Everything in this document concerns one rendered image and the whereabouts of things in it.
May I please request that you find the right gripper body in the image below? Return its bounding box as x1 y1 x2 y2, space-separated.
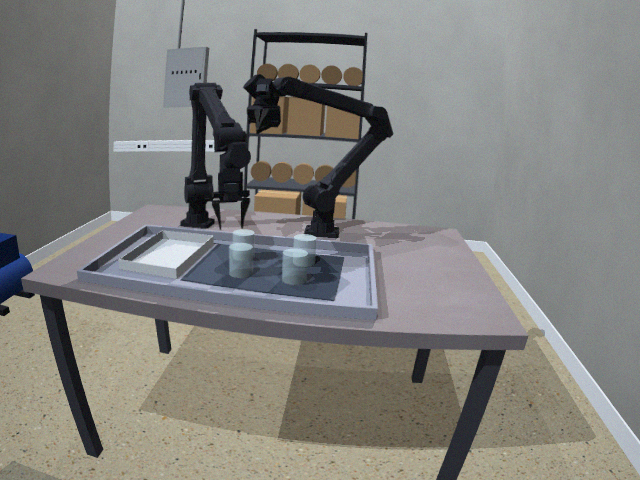
212 190 250 203

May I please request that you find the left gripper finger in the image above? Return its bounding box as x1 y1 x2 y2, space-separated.
254 110 261 134
257 110 271 134

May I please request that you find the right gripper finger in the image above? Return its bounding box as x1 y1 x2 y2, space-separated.
241 200 250 229
212 202 221 230

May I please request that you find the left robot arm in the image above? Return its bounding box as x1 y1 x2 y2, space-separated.
243 74 393 238

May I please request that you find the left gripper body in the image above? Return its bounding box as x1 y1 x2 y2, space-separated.
247 105 281 127

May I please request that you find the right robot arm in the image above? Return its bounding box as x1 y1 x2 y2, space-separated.
180 83 251 229

